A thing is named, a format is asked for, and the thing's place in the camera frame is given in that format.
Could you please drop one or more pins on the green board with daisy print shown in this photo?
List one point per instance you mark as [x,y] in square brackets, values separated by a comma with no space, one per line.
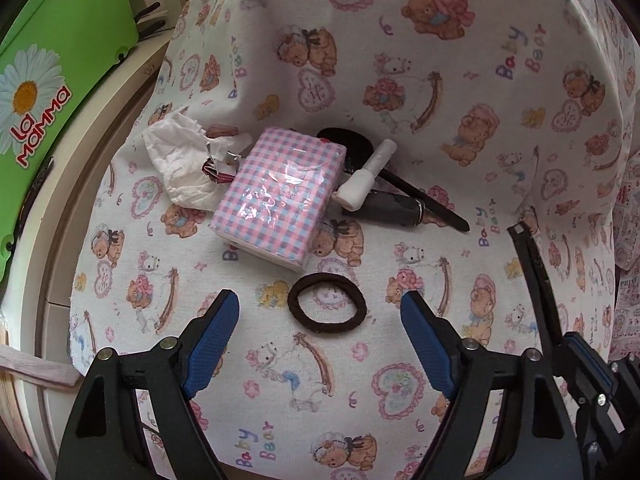
[75,35]

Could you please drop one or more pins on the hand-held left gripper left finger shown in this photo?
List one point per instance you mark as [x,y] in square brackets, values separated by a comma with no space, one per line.
[210,345]

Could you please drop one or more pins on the cream furniture frame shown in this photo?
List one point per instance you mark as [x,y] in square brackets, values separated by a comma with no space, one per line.
[85,220]

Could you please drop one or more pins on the black cosmetic tube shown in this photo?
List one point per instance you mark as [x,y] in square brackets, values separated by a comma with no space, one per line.
[395,207]

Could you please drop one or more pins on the pink strip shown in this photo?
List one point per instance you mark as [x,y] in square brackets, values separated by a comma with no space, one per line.
[40,366]

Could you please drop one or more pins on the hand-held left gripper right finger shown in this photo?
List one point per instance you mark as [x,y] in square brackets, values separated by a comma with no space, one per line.
[425,340]

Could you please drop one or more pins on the crumpled white tissue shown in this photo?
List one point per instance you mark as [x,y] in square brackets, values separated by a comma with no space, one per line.
[175,160]

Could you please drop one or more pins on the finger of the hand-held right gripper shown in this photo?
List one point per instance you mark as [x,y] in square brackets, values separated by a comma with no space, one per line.
[537,280]
[592,365]

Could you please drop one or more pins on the pink checked tissue pack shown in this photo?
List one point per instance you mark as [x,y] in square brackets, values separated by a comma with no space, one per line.
[275,195]

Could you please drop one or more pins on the black plastic spoon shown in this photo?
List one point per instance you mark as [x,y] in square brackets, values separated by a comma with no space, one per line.
[345,137]

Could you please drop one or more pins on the pink patterned cloth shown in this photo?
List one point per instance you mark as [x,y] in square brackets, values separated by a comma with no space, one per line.
[627,240]

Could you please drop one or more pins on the white lip balm tube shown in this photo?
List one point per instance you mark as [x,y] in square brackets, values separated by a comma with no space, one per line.
[362,180]

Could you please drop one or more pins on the teddy bear printed blanket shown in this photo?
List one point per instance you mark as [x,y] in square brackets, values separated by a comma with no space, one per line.
[390,200]

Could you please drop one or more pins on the black plastic peg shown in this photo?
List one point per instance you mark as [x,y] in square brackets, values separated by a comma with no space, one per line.
[152,29]
[149,11]

